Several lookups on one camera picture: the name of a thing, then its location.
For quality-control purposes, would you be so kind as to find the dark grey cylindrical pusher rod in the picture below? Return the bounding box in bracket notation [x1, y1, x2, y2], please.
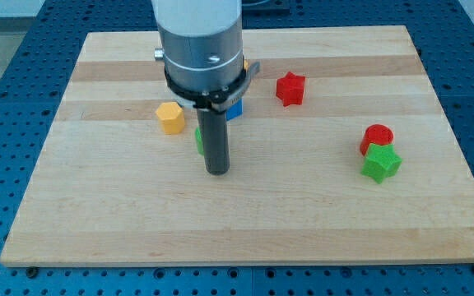
[197, 110, 230, 175]

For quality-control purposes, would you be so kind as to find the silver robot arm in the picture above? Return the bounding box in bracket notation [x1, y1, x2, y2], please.
[151, 0, 246, 175]

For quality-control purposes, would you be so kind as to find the green star block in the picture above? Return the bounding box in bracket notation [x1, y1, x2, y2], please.
[360, 143, 402, 184]

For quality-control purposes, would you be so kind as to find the blue cube block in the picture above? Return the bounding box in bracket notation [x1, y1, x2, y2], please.
[226, 99, 243, 121]

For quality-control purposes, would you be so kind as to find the yellow hexagon block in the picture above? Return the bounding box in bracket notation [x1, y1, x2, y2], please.
[156, 102, 185, 135]

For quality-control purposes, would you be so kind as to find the wooden board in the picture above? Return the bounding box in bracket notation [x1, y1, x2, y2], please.
[0, 25, 474, 267]

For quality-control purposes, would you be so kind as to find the red cylinder block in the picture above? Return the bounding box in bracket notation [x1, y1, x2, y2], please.
[360, 124, 394, 155]

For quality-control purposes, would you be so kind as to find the green block behind rod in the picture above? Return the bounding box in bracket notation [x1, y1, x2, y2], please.
[194, 127, 204, 155]

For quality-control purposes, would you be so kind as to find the red star block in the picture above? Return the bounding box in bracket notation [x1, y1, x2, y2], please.
[276, 72, 306, 107]

